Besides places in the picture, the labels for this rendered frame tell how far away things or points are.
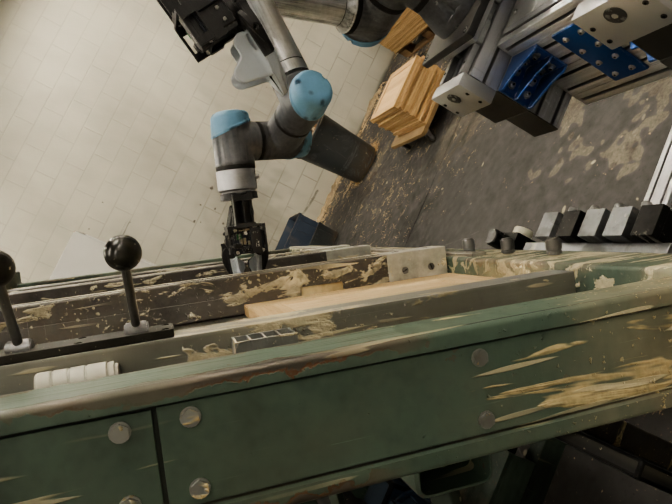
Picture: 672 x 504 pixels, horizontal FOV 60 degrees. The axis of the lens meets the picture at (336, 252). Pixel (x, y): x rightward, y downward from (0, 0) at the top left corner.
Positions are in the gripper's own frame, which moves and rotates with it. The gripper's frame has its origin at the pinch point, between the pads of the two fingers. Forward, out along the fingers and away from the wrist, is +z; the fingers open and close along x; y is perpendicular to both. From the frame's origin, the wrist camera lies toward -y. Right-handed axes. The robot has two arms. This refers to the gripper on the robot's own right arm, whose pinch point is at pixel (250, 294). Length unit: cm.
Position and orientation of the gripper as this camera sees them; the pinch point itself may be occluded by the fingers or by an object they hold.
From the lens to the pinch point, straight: 116.2
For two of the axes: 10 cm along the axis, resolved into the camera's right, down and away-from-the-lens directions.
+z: 1.1, 9.9, 0.7
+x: 9.5, -1.3, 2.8
